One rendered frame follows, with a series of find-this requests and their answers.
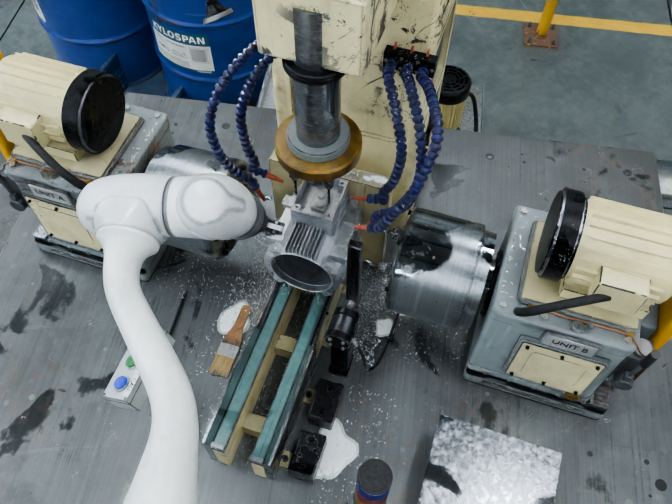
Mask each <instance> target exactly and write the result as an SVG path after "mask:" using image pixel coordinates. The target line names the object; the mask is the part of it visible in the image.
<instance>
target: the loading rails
mask: <svg viewBox="0 0 672 504"><path fill-rule="evenodd" d="M284 283H285V285H283V284H284ZM281 285H283V286H281ZM280 287H281V288H282V287H283V288H282V289H281V288H280ZM284 287H286V288H288V287H289V285H288V283H286V282H284V281H283V282H278V281H276V283H275V286H274V288H273V290H272V292H271V295H270V296H269V299H268V302H267V304H266V306H265V309H264V310H263V311H262V312H261V315H260V317H259V319H258V322H257V324H258V325H257V326H256V328H255V327H253V326H252V328H251V330H250V333H249V335H248V337H247V340H246V342H245V344H244V346H243V349H242V351H241V353H240V355H239V358H238V360H237V362H236V365H235V367H234V369H233V371H232V374H231V376H230V378H229V380H228V383H227V385H226V387H225V390H224V392H223V394H222V396H221V399H220V401H219V403H218V405H217V408H216V410H215V412H214V415H213V417H212V419H211V421H210V424H209V426H208V428H207V430H206V433H205V435H204V437H203V439H202V444H203V446H204V447H205V449H206V451H207V453H208V454H209V456H210V458H211V459H213V460H216V461H219V462H222V463H224V464H227V465H231V463H232V461H233V458H234V456H235V453H236V451H237V449H238V446H239V444H240V441H241V439H242V436H243V434H244V433H246V434H249V435H252V436H255V437H258V441H257V443H256V446H255V448H254V451H253V453H252V455H250V457H249V460H250V463H251V465H252V468H253V470H254V473H255V474H256V475H259V476H262V477H265V478H268V479H271V480H274V481H275V480H276V477H277V474H278V471H279V469H283V470H286V471H288V466H289V463H290V460H291V458H292V455H293V452H290V451H287V447H288V444H289V442H290V439H291V436H292V434H293V431H294V428H295V425H296V423H297V420H298V417H299V415H300V412H301V409H302V407H303V404H304V405H307V406H310V405H311V403H312V400H313V397H314V394H315V392H316V389H312V388H310V385H311V382H312V379H313V377H314V374H315V371H316V369H317V364H316V359H317V357H318V354H319V351H320V349H321V346H325V347H328V343H327V342H326V341H325V339H324V337H325V335H326V332H327V330H328V327H329V324H330V322H331V319H332V316H333V313H334V310H335V308H336V306H337V303H338V300H339V298H340V295H341V293H342V294H346V283H345V285H343V284H340V287H339V289H337V291H336V290H334V292H333V295H330V296H325V295H324V294H322V293H319V292H318V294H317V295H316V294H315V297H314V299H313V302H312V304H311V307H310V309H309V312H308V314H307V317H306V319H305V322H304V324H303V327H302V329H301V332H300V334H299V337H298V339H294V338H291V337H288V336H284V334H285V331H286V329H287V326H288V324H289V321H290V319H291V317H292V314H293V312H294V309H295V307H296V304H297V302H298V299H299V297H300V295H301V292H302V290H300V291H299V289H298V288H297V290H296V289H295V287H293V288H292V286H291V285H290V287H289V288H288V289H286V290H285V288H284ZM288 291H289V292H290V293H289V295H288ZM283 292H284V293H286V294H284V295H282V294H283ZM281 293H282V294H281ZM319 295H320V296H319ZM323 295H324V296H323ZM318 296H319V298H320V299H319V300H317V299H318ZM321 299H322V300H321ZM317 301H318V302H319V303H318V302H317ZM321 302H323V303H322V304H321ZM328 348H329V347H328ZM276 355H279V356H282V357H285V358H288V359H290V360H289V362H288V365H287V367H286V370H285V372H284V375H283V377H282V380H281V382H280V385H279V387H278V390H277V393H276V395H275V398H274V400H273V403H272V405H271V408H270V410H269V413H268V415H267V418H266V417H263V416H260V415H257V414H254V413H252V412H253V409H254V407H255V405H256V402H257V400H258V397H259V395H260V392H261V390H262V387H263V385H264V383H265V380H266V378H267V375H268V373H269V370H270V368H271V365H272V363H273V361H274V358H275V356H276Z"/></svg>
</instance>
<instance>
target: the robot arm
mask: <svg viewBox="0 0 672 504"><path fill-rule="evenodd" d="M76 211H77V215H78V219H79V221H80V223H81V224H82V225H83V227H84V228H85V229H87V230H88V231H89V232H90V233H91V234H93V235H96V239H97V240H98V242H99V243H100V244H101V245H102V247H103V249H104V261H103V283H104V290H105V294H106V298H107V301H108V304H109V307H110V309H111V312H112V314H113V316H114V319H115V321H116V323H117V325H118V328H119V330H120V332H121V334H122V336H123V339H124V341H125V343H126V345H127V347H128V350H129V352H130V354H131V356H132V359H133V361H134V363H135V365H136V367H137V370H138V372H139V374H140V376H141V378H142V381H143V383H144V385H145V388H146V391H147V394H148V397H149V400H150V405H151V411H152V424H151V430H150V435H149V439H148V442H147V445H146V448H145V450H144V453H143V456H142V458H141V461H140V463H139V466H138V469H137V471H136V474H135V476H134V479H133V481H132V483H131V486H130V488H129V490H128V493H127V495H126V497H125V500H124V502H123V504H198V502H197V475H198V444H199V423H198V412H197V405H196V400H195V396H194V393H193V390H192V386H191V384H190V381H189V379H188V376H187V374H186V372H185V370H184V368H183V366H182V364H181V362H180V360H179V358H178V357H177V355H176V353H175V351H174V349H173V348H172V346H171V344H170V342H169V340H168V338H167V337H166V335H165V333H164V331H163V329H162V328H161V326H160V324H159V322H158V320H157V319H156V317H155V315H154V313H153V311H152V309H151V308H150V306H149V304H148V302H147V300H146V298H145V296H144V294H143V292H142V290H141V286H140V279H139V277H140V270H141V267H142V264H143V262H144V261H145V259H146V258H148V257H149V256H152V255H154V254H156V253H157V252H158V251H159V248H160V246H161V245H162V244H163V243H164V242H165V241H167V239H168V237H183V238H195V239H204V240H212V241H213V240H217V239H218V240H231V239H235V240H244V239H248V238H250V237H254V236H256V235H257V234H259V233H260V232H265V233H266V235H267V236H271V235H274V236H275V235H279V236H281V235H282V233H283V230H284V226H285V223H284V222H278V221H274V220H272V219H268V216H267V215H266V212H265V209H264V207H263V206H262V204H261V202H260V200H259V199H258V198H257V197H256V196H254V195H252V193H250V191H249V190H248V189H247V188H246V187H245V186H244V185H243V184H241V183H240V182H238V181H237V180H235V179H233V178H231V177H229V176H226V175H223V174H218V173H201V174H197V175H193V176H165V175H160V174H150V173H135V174H119V175H112V176H107V177H103V178H99V179H97V180H94V181H92V182H91V183H89V184H87V185H86V186H85V187H84V189H83V190H82V191H81V193H80V194H79V197H78V199H77V204H76Z"/></svg>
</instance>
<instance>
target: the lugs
mask: <svg viewBox="0 0 672 504"><path fill-rule="evenodd" d="M351 197H352V196H350V197H348V201H347V205H346V206H347V207H348V208H349V209H350V210H353V209H356V208H357V205H358V203H359V202H358V201H357V200H352V199H351ZM283 247H284V246H283V245H282V244H280V243H279V242H275V243H272V244H271V246H270V248H269V252H270V253H272V254H273V255H274V256H275V255H278V254H281V252H282V249H283ZM334 264H335V261H334V260H332V259H331V258H330V257H329V256H327V257H323V258H322V260H321V263H320V266H321V267H323V268H324V269H325V270H326V271H328V270H332V269H333V267H334ZM273 278H274V279H275V280H277V281H278V282H283V280H281V279H280V278H279V277H278V276H277V275H276V274H275V273H274V275H273ZM333 292H334V290H331V289H329V290H327V291H324V292H321V293H322V294H324V295H325V296H330V295H333Z"/></svg>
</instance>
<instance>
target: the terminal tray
mask: <svg viewBox="0 0 672 504"><path fill-rule="evenodd" d="M348 182H349V181H347V180H343V179H339V178H337V179H334V187H332V189H330V198H331V201H330V204H329V203H327V201H328V199H327V197H328V194H327V193H326V192H328V191H327V189H326V188H325V187H324V185H323V182H312V181H306V180H303V183H302V185H301V187H300V189H299V191H298V194H297V196H296V198H295V200H294V202H293V205H292V207H291V209H290V211H291V220H292V226H295V224H296V222H297V223H298V226H299V223H300V222H301V226H302V225H303V223H305V226H306V225H307V223H308V225H309V227H310V225H311V224H312V228H314V226H315V225H316V229H318V227H319V228H320V231H321V230H322V228H323V232H324V233H325V231H326V230H327V234H328V235H329V236H331V237H332V236H335V232H336V231H337V227H338V223H340V219H342V215H343V211H345V207H346V205H347V201H348ZM317 185H320V186H317ZM310 188H311V189H312V190H311V189H310ZM317 189H318V190H317ZM310 191H311V192H312V194H311V192H310ZM324 192H325V193H324ZM331 193H332V195H333V196H332V195H331ZM337 193H338V194H337ZM310 194H311V195H310ZM313 194H314V195H313ZM334 194H336V195H335V196H334ZM307 195H308V196H307ZM309 196H310V197H309ZM336 196H337V197H336ZM338 196H339V197H340V198H339V197H338ZM303 197H304V198H303ZM311 197H312V198H311ZM307 200H308V201H307ZM306 202H307V203H306ZM335 202H336V203H335ZM302 203H303V204H302ZM332 204H333V205H332ZM335 205H336V206H335ZM305 206H306V207H305ZM331 206H332V207H331ZM333 206H334V207H333ZM302 207H303V208H305V209H302ZM327 207H328V209H327ZM332 208H333V209H334V210H335V211H334V212H333V210H332ZM311 210H312V211H311ZM330 210H332V212H330ZM327 211H328V212H329V213H328V212H327ZM321 212H322V214H321ZM324 212H325V213H324ZM317 213H318V215H319V216H318V215H316V214H317Z"/></svg>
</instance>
